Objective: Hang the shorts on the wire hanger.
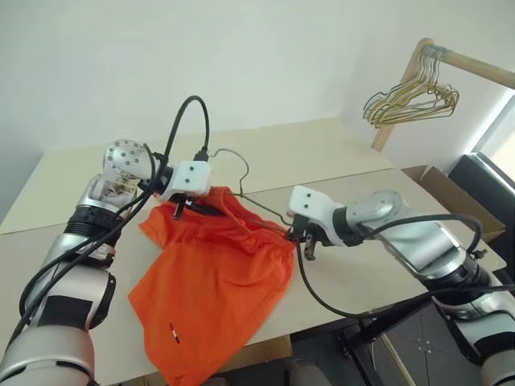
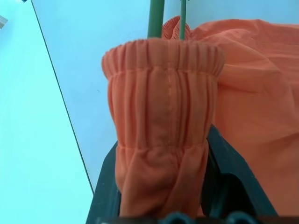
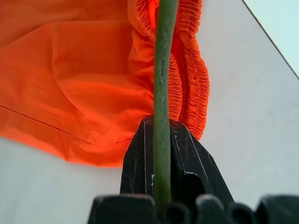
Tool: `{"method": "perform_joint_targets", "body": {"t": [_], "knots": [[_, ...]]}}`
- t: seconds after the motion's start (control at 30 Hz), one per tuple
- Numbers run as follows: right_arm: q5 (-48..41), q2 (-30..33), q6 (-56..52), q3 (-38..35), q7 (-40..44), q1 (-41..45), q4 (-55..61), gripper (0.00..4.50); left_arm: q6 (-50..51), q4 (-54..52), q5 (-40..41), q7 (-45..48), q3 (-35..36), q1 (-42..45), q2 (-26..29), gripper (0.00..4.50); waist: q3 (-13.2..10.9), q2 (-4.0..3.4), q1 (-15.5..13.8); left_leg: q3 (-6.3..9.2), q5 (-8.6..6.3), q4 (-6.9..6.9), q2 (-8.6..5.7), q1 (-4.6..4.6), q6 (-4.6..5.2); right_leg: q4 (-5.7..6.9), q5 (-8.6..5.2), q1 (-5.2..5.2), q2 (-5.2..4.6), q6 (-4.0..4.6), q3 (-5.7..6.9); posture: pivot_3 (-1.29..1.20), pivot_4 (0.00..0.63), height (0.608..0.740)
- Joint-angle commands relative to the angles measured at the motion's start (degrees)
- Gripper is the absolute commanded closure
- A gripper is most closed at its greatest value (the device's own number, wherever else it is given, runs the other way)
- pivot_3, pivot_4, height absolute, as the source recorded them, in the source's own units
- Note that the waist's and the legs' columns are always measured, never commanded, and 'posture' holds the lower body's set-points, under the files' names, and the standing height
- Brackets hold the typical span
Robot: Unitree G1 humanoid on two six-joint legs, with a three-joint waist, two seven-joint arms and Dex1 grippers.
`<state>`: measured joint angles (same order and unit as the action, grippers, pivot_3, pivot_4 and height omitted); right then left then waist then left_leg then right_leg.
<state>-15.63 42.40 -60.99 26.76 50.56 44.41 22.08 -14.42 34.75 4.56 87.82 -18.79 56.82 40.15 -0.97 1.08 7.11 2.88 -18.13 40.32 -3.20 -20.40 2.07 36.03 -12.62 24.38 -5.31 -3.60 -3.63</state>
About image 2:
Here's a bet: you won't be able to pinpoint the orange elastic-waist shorts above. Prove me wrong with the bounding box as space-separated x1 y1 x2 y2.
101 15 299 220

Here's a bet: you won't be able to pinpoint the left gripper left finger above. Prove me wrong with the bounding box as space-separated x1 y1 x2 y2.
85 142 122 220

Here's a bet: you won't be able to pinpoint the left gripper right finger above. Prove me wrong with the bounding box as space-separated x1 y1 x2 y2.
201 124 279 220

